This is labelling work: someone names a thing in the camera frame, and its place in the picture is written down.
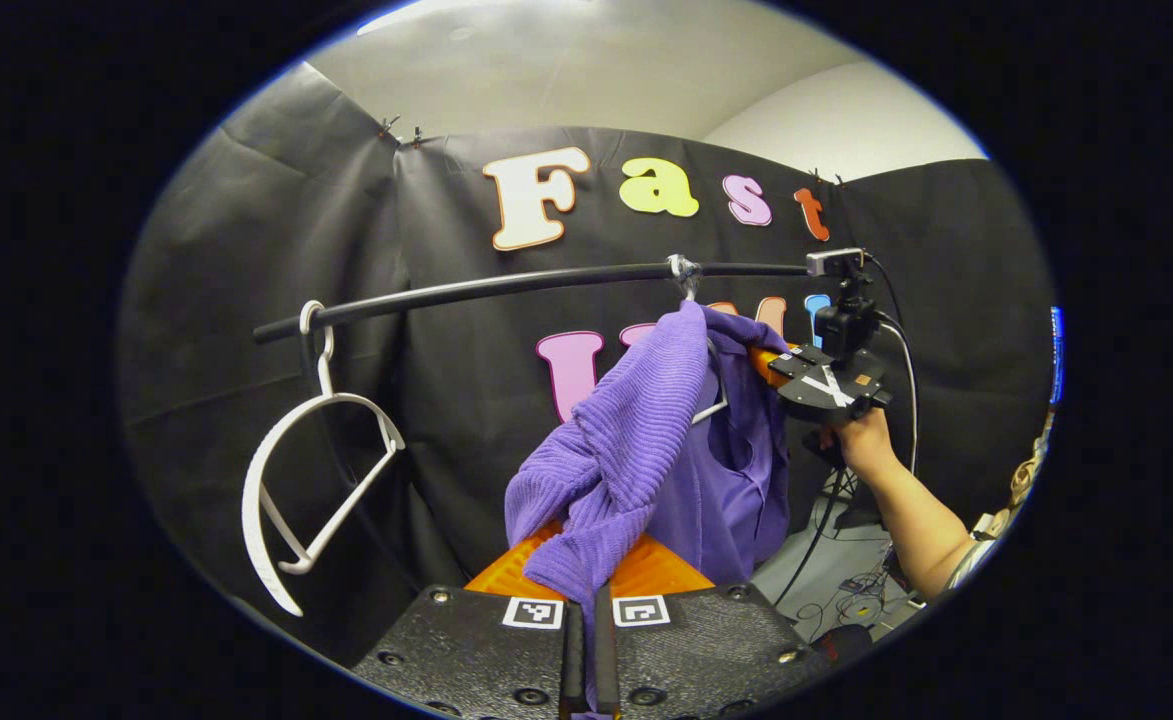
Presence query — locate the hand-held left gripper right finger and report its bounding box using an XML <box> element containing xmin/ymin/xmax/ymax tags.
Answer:
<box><xmin>596</xmin><ymin>533</ymin><xmax>832</xmax><ymax>720</ymax></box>

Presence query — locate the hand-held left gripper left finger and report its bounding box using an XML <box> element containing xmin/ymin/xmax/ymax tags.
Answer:
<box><xmin>351</xmin><ymin>520</ymin><xmax>587</xmax><ymax>720</ymax></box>

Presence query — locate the white plastic clothes hanger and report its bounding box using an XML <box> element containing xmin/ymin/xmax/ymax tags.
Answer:
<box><xmin>666</xmin><ymin>254</ymin><xmax>730</xmax><ymax>426</ymax></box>
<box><xmin>241</xmin><ymin>300</ymin><xmax>407</xmax><ymax>618</ymax></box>

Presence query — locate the purple ribbed knit garment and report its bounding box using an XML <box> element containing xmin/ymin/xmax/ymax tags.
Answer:
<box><xmin>504</xmin><ymin>300</ymin><xmax>792</xmax><ymax>716</ymax></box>

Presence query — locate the person's patterned shirt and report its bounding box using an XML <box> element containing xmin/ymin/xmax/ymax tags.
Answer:
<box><xmin>946</xmin><ymin>410</ymin><xmax>1059</xmax><ymax>591</ymax></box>

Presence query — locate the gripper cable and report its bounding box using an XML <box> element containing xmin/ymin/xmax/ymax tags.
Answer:
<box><xmin>864</xmin><ymin>255</ymin><xmax>920</xmax><ymax>473</ymax></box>

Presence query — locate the tangle of floor cables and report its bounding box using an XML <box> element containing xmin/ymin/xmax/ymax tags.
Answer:
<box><xmin>776</xmin><ymin>470</ymin><xmax>932</xmax><ymax>641</ymax></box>

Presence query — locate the black clothes rail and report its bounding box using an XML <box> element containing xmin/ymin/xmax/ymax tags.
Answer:
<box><xmin>252</xmin><ymin>260</ymin><xmax>815</xmax><ymax>346</ymax></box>

